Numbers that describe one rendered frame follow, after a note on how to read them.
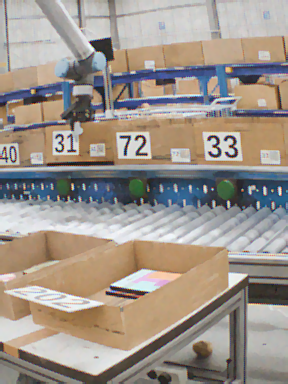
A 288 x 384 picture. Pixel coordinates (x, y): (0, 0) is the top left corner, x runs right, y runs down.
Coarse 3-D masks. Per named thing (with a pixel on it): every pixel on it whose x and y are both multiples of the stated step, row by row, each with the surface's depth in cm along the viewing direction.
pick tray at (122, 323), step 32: (96, 256) 140; (128, 256) 149; (160, 256) 146; (192, 256) 140; (224, 256) 132; (64, 288) 131; (96, 288) 140; (160, 288) 113; (192, 288) 122; (224, 288) 133; (64, 320) 116; (96, 320) 109; (128, 320) 106; (160, 320) 114
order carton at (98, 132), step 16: (48, 128) 269; (64, 128) 263; (96, 128) 252; (48, 144) 270; (80, 144) 258; (96, 144) 253; (112, 144) 249; (48, 160) 271; (64, 160) 265; (80, 160) 260; (96, 160) 254; (112, 160) 250
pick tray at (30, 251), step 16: (16, 240) 160; (32, 240) 165; (48, 240) 169; (64, 240) 164; (80, 240) 160; (96, 240) 156; (112, 240) 151; (0, 256) 155; (16, 256) 160; (32, 256) 165; (48, 256) 170; (64, 256) 166; (80, 256) 141; (0, 272) 155; (16, 272) 159; (32, 272) 129; (48, 272) 133; (0, 288) 125; (16, 288) 126; (0, 304) 127; (16, 304) 125
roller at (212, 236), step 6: (246, 210) 207; (252, 210) 209; (234, 216) 201; (240, 216) 201; (246, 216) 204; (228, 222) 194; (234, 222) 196; (240, 222) 199; (216, 228) 189; (222, 228) 189; (228, 228) 191; (210, 234) 183; (216, 234) 185; (222, 234) 187; (198, 240) 178; (204, 240) 179; (210, 240) 181
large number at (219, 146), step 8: (208, 136) 223; (216, 136) 221; (224, 136) 219; (232, 136) 217; (208, 144) 224; (216, 144) 222; (224, 144) 220; (232, 144) 218; (240, 144) 216; (208, 152) 224; (216, 152) 222; (224, 152) 220; (232, 152) 219; (240, 152) 217; (208, 160) 225; (216, 160) 223
